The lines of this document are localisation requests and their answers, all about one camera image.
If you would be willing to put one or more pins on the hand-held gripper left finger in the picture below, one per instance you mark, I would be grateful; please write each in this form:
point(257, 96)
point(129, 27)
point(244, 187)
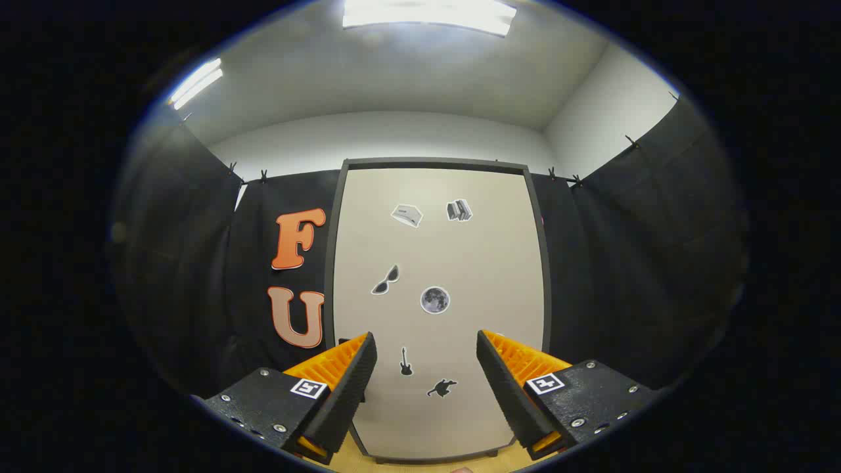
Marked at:
point(351, 381)

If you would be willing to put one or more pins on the narrow ceiling light panel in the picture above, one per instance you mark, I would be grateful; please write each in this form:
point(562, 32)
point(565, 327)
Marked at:
point(196, 82)

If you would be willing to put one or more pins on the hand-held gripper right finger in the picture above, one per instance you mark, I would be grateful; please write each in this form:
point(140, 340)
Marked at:
point(502, 381)

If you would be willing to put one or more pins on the dark grey shoe cabinet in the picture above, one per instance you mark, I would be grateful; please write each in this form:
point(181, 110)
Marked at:
point(433, 163)

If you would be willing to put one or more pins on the black backdrop cloth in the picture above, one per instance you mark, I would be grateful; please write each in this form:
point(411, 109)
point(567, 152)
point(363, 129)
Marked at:
point(184, 263)

